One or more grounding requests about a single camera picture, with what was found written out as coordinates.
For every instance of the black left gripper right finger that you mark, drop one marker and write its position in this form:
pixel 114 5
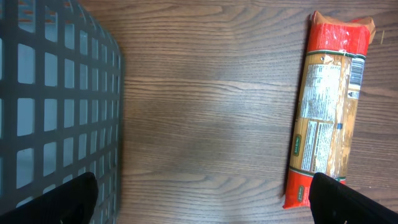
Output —
pixel 334 202

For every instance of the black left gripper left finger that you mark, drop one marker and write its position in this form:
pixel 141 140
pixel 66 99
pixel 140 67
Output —
pixel 72 202

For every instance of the orange spaghetti packet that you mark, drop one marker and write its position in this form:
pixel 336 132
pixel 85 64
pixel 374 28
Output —
pixel 327 103

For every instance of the grey plastic mesh basket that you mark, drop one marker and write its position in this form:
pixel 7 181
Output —
pixel 61 102

